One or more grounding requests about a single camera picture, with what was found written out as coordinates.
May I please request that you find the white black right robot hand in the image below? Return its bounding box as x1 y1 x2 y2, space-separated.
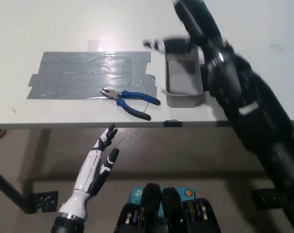
142 0 223 52

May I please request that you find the black teal robot torso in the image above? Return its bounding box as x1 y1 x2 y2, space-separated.
113 183 220 233

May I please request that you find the grey plastic perforated container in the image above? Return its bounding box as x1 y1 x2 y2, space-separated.
164 46 206 108

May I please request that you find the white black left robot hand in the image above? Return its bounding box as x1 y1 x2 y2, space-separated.
57 123 120 220

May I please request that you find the black metal table leg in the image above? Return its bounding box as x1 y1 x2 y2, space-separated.
0 166 33 215

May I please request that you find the grey duct tape patch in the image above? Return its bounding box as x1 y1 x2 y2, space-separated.
25 50 158 100

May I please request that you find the blue handled plier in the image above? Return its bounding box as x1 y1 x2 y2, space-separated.
100 87 162 121

